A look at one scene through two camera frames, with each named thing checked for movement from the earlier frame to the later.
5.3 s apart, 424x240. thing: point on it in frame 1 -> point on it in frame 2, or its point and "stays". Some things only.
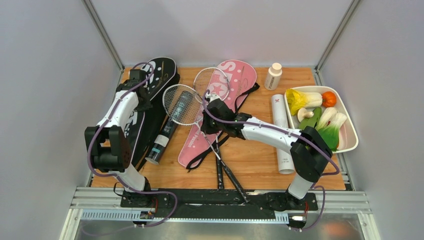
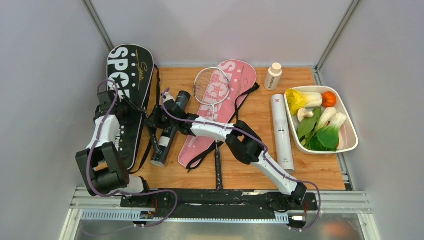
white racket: (212, 83) stays
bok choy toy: (329, 126) stays
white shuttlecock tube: (280, 118) stays
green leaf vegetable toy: (312, 121) stays
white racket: (183, 104) -> (156, 144)
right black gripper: (205, 128) -> (156, 119)
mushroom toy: (302, 113) stays
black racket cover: (142, 127) -> (130, 73)
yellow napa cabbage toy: (297, 100) stays
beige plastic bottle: (273, 77) stays
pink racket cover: (232, 80) stays
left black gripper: (147, 104) -> (135, 110)
